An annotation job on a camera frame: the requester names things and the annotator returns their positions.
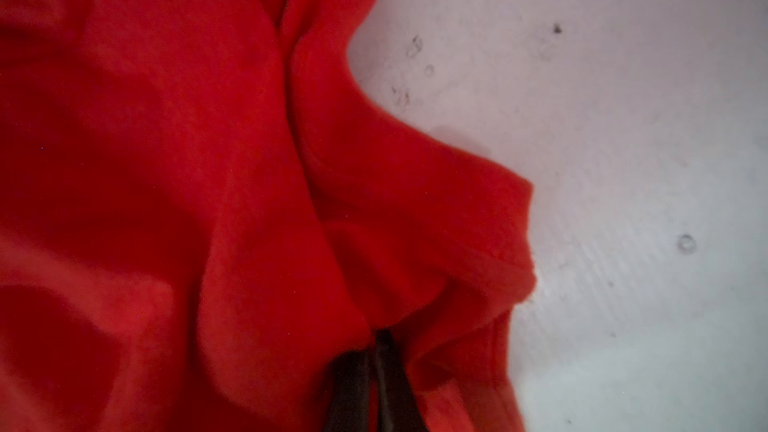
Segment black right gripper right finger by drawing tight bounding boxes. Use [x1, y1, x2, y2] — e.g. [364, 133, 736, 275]
[374, 330, 429, 432]

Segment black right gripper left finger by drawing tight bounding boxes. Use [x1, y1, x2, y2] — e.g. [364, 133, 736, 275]
[323, 349, 371, 432]

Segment red t-shirt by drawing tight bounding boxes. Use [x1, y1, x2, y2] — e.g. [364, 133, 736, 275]
[1, 0, 536, 431]

